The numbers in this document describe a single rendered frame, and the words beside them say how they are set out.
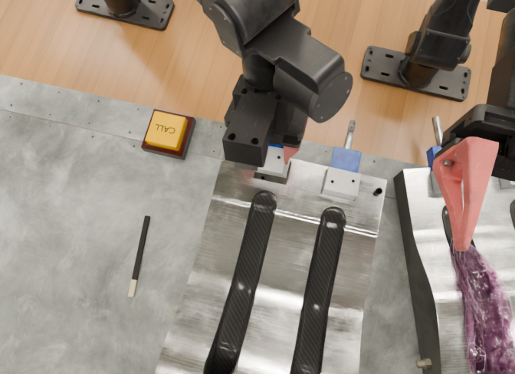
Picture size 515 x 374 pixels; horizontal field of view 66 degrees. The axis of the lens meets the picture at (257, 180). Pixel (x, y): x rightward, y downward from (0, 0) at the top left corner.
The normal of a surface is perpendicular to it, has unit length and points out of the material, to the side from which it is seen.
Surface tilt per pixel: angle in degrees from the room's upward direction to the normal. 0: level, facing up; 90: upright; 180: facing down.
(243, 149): 70
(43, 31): 0
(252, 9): 46
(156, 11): 0
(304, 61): 16
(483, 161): 23
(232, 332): 28
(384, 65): 0
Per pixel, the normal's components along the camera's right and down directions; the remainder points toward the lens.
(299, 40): -0.22, -0.44
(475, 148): -0.14, 0.12
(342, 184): -0.04, -0.25
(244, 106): -0.04, -0.58
